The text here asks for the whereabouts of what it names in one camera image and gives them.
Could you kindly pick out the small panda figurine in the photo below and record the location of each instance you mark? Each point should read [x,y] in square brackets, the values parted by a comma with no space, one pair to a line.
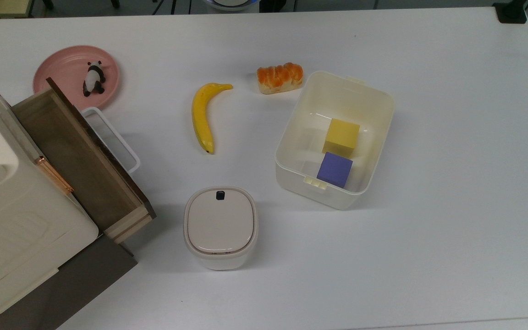
[93,79]

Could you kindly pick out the dark wood drawer cabinet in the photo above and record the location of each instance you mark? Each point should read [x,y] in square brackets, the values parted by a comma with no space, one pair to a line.
[85,284]

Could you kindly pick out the toy bread loaf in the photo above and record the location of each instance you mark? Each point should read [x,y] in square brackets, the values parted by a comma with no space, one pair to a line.
[280,78]

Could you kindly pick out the black clamp mount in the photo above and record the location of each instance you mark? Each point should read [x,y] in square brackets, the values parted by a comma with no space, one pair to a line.
[511,11]

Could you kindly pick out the pink round plate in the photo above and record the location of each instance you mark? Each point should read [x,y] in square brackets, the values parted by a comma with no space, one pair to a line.
[62,73]

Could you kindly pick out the purple foam block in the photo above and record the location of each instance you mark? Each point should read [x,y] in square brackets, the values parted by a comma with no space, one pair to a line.
[335,169]

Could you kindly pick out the white plastic box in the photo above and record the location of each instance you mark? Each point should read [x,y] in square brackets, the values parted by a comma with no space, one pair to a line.
[291,165]

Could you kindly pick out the yellow toy banana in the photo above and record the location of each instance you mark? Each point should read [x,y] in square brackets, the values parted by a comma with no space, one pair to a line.
[201,119]

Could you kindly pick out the beige lidded trash can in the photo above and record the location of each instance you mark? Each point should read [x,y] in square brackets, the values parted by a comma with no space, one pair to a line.
[220,224]

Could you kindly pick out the cream storage cabinet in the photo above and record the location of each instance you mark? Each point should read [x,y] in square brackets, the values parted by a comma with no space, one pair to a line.
[12,229]

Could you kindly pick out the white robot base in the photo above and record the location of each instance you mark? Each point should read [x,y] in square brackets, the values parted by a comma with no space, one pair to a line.
[232,3]

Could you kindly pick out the yellow foam block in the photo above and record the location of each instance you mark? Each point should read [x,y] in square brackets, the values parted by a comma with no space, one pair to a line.
[342,135]

